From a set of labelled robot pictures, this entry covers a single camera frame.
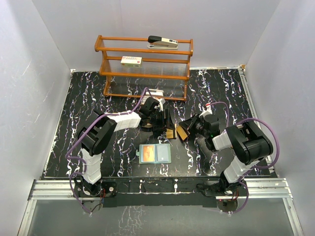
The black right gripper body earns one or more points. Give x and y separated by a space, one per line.
198 127

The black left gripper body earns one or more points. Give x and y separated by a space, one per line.
157 120

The brown gold credit card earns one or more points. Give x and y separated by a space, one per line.
182 133

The orange VIP credit card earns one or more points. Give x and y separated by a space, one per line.
148 153

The mint green card holder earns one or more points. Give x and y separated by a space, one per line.
162 154

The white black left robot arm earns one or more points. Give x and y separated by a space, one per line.
97 132

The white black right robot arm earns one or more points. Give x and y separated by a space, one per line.
248 141

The beige oval card tray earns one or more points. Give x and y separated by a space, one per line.
146 125

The wooden three-tier shelf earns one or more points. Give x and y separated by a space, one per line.
163 69

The white red staples box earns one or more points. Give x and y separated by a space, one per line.
134 62

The black front base bar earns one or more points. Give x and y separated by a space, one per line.
160 191

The black grey stapler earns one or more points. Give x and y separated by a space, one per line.
157 42

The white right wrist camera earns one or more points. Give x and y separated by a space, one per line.
206 111

